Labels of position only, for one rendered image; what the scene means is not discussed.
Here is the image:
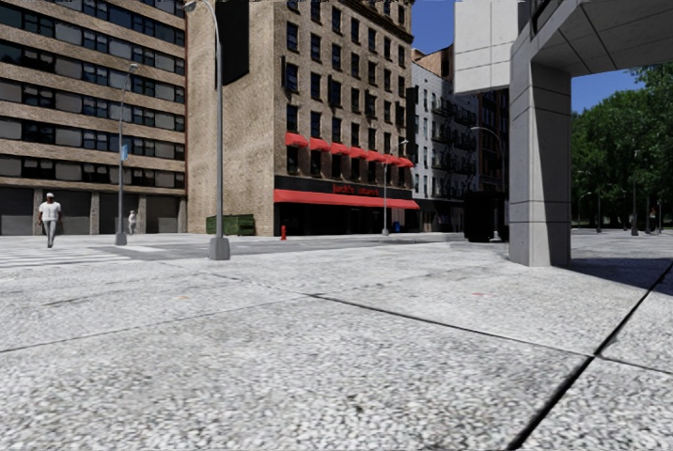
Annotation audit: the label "grey street lamp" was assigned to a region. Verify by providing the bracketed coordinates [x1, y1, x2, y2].
[381, 139, 410, 237]
[115, 62, 141, 246]
[575, 191, 594, 229]
[470, 125, 507, 195]
[181, 0, 231, 261]
[630, 148, 642, 237]

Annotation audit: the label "green dumpster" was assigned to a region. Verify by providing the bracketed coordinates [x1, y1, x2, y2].
[205, 213, 257, 237]

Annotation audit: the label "tan brick building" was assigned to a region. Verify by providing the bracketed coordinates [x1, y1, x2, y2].
[185, 0, 421, 237]

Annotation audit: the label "white brick building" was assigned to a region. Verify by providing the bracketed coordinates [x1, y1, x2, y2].
[411, 60, 478, 233]

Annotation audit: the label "tan concrete office building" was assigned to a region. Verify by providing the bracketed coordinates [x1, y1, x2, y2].
[0, 0, 188, 237]

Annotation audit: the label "trees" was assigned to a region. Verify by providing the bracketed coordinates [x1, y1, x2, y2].
[571, 60, 673, 231]

